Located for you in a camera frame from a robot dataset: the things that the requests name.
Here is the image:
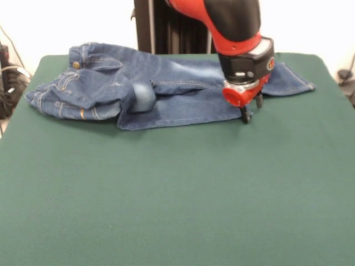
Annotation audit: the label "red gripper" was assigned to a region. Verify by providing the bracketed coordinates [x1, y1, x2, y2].
[221, 74, 270, 125]

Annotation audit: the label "blue denim jeans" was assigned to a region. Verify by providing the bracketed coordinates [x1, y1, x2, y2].
[25, 41, 316, 131]

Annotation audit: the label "black power strip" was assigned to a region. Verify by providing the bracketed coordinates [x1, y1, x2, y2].
[343, 81, 355, 109]

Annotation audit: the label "dark green table cloth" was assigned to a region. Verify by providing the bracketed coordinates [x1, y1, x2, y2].
[0, 54, 355, 266]

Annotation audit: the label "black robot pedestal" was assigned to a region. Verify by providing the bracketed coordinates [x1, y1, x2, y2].
[130, 0, 216, 55]

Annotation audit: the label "tangled black cables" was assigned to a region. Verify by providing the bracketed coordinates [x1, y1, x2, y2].
[0, 41, 30, 120]

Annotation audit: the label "thin grey cable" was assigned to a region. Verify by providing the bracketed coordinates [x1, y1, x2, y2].
[0, 24, 24, 69]

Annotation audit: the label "white cable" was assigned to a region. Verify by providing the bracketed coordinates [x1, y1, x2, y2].
[0, 65, 30, 80]

